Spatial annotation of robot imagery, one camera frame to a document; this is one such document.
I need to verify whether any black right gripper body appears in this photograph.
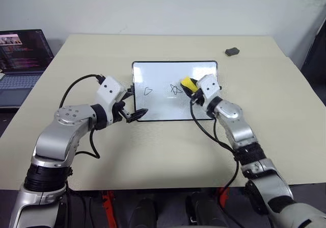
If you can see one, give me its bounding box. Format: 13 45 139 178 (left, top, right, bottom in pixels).
189 91 206 108

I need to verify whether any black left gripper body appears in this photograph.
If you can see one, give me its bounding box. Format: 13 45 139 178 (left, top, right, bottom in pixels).
111 92 129 124

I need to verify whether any yellow whiteboard eraser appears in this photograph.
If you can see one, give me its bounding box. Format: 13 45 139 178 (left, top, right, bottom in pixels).
180 77 199 94

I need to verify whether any black-framed whiteboard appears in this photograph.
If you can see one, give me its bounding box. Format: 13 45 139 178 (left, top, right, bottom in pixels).
131 60 223 122

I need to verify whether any small black object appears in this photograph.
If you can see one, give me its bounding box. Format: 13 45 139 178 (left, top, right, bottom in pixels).
225 47 241 57

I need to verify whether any dark rounded shape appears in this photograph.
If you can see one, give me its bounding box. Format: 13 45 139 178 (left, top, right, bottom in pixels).
187 191 226 228

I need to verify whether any grey open laptop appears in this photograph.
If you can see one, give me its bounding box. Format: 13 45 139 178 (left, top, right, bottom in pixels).
0 29 55 108

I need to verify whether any dark upright panel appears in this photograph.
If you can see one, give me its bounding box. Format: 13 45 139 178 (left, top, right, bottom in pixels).
300 15 326 79

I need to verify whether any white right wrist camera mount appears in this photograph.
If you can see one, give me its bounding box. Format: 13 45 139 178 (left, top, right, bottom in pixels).
195 73 222 107

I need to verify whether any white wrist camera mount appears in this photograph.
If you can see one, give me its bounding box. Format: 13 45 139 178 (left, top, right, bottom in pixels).
95 75 126 124
195 73 222 107

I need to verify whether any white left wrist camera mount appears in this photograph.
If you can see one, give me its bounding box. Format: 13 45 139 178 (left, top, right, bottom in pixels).
95 75 126 124

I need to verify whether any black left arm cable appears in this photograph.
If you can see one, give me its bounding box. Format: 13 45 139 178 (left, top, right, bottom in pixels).
60 73 106 160

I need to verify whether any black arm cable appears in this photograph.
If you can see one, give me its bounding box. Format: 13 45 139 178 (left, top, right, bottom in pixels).
188 99 241 189
60 73 106 160

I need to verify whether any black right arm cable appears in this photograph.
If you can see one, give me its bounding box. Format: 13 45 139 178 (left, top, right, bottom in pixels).
188 99 241 189

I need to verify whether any red and black frame part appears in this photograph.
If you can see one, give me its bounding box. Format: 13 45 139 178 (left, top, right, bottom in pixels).
100 189 117 228
218 186 231 206

